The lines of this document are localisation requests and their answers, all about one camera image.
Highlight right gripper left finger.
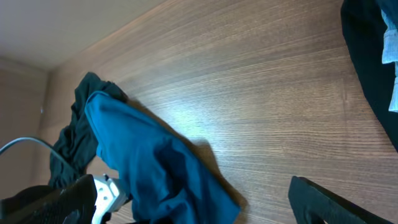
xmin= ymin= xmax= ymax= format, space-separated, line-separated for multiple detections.
xmin=1 ymin=174 xmax=97 ymax=224

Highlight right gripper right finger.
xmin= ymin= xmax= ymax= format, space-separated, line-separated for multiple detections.
xmin=288 ymin=176 xmax=392 ymax=224

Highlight blue t-shirt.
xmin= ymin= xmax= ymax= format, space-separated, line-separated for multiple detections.
xmin=85 ymin=91 xmax=240 ymax=224

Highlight black garment on left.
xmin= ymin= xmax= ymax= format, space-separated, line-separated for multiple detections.
xmin=49 ymin=72 xmax=127 ymax=189

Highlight folded white garment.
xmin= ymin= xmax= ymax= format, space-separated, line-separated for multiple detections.
xmin=381 ymin=11 xmax=397 ymax=113

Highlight folded black garment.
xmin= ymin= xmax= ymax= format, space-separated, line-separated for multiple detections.
xmin=340 ymin=0 xmax=397 ymax=148

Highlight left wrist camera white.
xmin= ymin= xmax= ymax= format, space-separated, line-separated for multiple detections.
xmin=91 ymin=174 xmax=128 ymax=224

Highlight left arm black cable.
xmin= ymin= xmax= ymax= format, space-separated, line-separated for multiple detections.
xmin=0 ymin=136 xmax=78 ymax=175

